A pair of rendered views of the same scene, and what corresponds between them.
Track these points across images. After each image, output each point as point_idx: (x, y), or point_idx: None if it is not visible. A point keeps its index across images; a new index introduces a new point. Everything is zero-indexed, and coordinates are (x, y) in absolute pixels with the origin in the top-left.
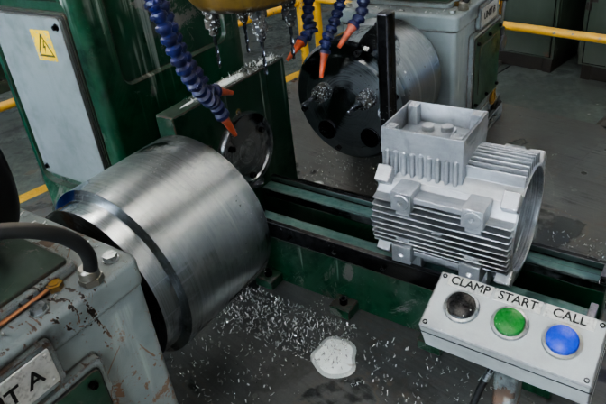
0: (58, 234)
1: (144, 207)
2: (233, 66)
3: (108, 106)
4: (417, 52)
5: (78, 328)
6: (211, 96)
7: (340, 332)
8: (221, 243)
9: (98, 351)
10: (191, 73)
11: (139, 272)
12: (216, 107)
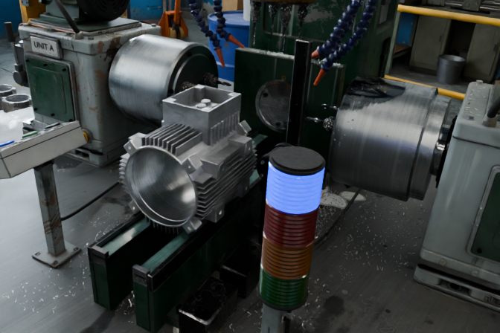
0: (57, 4)
1: (135, 45)
2: (349, 68)
3: (249, 36)
4: (390, 120)
5: (68, 47)
6: (202, 30)
7: None
8: (137, 81)
9: (74, 65)
10: (193, 10)
11: (91, 50)
12: (210, 40)
